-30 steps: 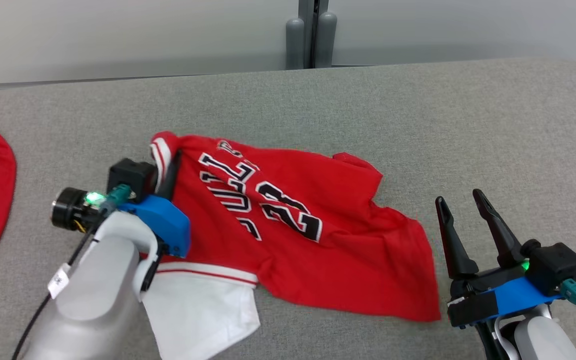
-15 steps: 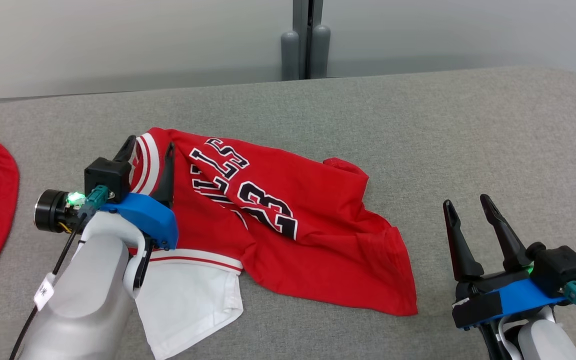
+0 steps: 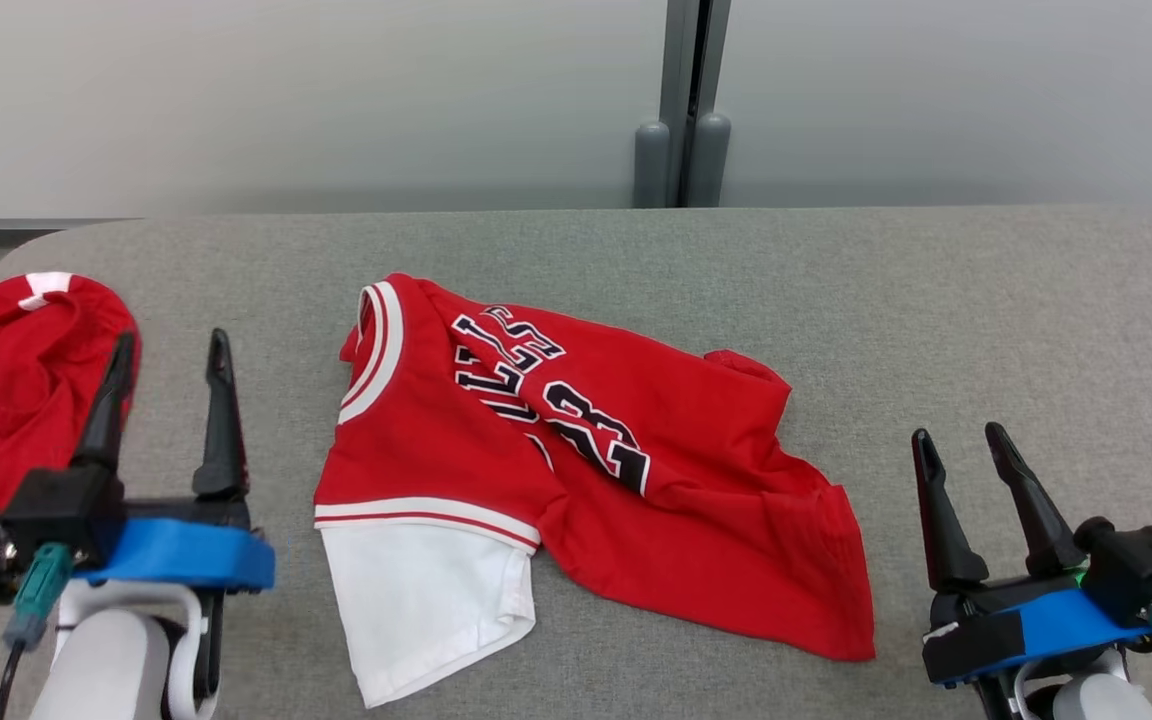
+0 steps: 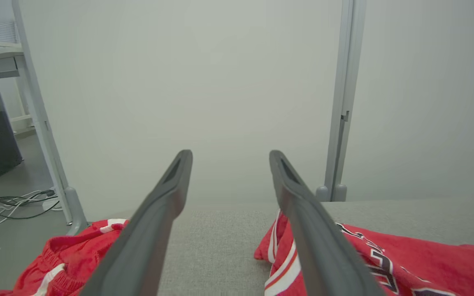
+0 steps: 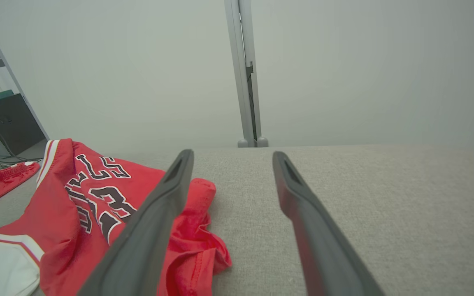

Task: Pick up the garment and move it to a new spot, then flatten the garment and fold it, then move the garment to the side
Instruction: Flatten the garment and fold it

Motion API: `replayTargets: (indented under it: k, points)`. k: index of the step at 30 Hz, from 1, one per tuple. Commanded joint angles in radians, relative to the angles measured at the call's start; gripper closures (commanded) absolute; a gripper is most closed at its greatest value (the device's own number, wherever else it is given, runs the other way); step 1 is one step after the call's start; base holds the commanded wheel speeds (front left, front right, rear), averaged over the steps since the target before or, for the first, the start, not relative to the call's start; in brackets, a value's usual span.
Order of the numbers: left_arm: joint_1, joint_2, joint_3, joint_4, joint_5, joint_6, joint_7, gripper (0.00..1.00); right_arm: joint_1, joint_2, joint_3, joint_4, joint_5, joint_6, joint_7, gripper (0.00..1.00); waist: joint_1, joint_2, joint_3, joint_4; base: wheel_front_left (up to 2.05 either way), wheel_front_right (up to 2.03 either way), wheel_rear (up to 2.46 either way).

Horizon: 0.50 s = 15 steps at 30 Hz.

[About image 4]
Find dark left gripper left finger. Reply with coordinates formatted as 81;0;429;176
80;150;193;296

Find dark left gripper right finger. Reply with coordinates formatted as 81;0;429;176
269;150;386;296

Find red shorts with white band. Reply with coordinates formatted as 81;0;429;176
0;219;130;296

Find red garment with white stripes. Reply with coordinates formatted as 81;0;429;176
253;209;474;296

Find white power strip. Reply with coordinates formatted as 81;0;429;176
42;197;63;213

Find black floor cable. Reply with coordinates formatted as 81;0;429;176
0;164;60;220

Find grey single partition post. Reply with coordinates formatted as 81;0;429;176
12;0;88;236

